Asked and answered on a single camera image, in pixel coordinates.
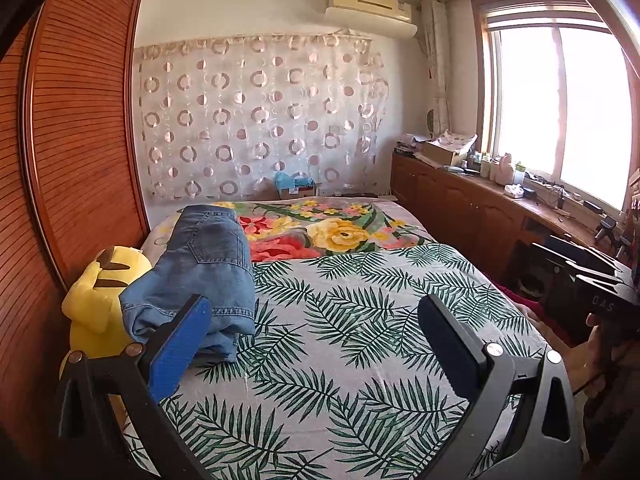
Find blue denim jeans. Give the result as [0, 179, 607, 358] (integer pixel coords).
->
[119, 205, 256, 363]

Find person's right hand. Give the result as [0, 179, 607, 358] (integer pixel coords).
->
[515, 304, 639, 398]

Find yellow Pikachu plush toy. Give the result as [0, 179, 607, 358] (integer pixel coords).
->
[58, 245, 153, 430]

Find long wooden cabinet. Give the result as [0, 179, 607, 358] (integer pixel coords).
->
[390, 153, 594, 289]

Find white pink bottle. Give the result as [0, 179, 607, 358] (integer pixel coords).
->
[495, 153, 514, 186]

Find palm leaf bed sheet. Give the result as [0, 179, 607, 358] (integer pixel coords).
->
[162, 243, 547, 479]

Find floral blanket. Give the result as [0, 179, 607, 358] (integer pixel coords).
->
[142, 198, 436, 264]

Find wooden slatted wardrobe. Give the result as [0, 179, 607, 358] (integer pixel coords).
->
[1, 0, 149, 479]

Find cardboard box on cabinet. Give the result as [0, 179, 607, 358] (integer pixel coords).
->
[422, 130, 477, 166]

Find blue item on box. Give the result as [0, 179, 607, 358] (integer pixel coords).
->
[273, 171, 316, 200]

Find small round fan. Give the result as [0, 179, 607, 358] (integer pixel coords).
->
[426, 108, 436, 136]

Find circle pattern sheer curtain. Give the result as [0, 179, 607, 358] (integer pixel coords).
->
[134, 32, 390, 203]

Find beige side curtain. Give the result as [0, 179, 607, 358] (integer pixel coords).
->
[421, 0, 450, 139]

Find window with wooden frame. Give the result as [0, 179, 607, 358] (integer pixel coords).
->
[471, 0, 639, 216]

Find white wall air conditioner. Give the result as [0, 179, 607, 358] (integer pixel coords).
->
[324, 0, 418, 39]

